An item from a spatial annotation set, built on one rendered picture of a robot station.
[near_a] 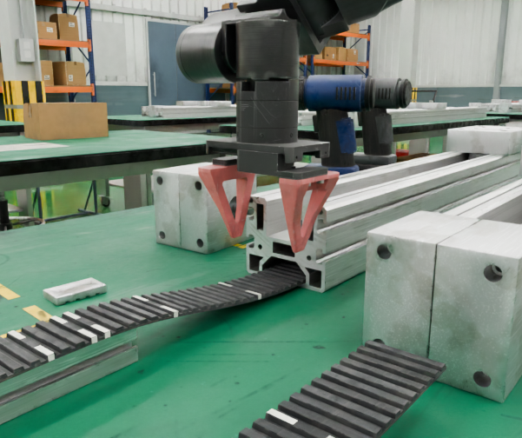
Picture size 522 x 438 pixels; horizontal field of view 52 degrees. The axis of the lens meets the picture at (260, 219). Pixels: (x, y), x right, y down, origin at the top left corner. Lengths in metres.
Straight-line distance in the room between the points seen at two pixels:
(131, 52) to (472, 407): 12.46
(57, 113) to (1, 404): 2.13
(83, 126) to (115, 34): 10.08
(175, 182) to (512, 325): 0.43
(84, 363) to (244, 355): 0.11
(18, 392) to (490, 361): 0.29
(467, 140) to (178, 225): 0.58
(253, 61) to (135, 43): 12.31
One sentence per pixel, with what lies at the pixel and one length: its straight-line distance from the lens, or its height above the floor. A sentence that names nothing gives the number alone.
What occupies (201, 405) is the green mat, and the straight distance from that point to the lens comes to 0.35.
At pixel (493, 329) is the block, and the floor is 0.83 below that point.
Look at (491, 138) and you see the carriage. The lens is 1.03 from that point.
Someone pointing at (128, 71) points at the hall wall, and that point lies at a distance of 12.61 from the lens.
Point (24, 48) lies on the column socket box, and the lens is 6.27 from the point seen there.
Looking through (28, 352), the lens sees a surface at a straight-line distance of 0.37.
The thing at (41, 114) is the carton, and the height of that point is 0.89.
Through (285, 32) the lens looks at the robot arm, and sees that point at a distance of 0.48.
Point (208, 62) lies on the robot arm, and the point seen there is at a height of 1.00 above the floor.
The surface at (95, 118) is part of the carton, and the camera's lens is 2.51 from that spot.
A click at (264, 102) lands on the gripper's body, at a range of 0.47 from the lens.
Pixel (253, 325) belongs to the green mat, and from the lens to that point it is 0.46.
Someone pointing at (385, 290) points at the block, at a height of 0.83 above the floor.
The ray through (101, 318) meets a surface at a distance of 0.40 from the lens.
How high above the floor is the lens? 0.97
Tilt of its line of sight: 13 degrees down
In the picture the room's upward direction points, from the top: straight up
